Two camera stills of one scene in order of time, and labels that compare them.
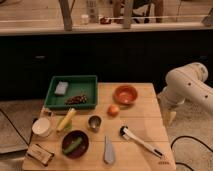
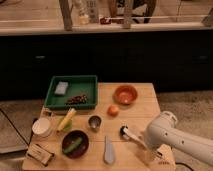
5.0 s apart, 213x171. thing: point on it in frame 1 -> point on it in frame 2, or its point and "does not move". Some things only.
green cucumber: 74,145 does not move
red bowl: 124,96 does not move
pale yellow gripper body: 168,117 -> 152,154
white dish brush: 128,134 does not move
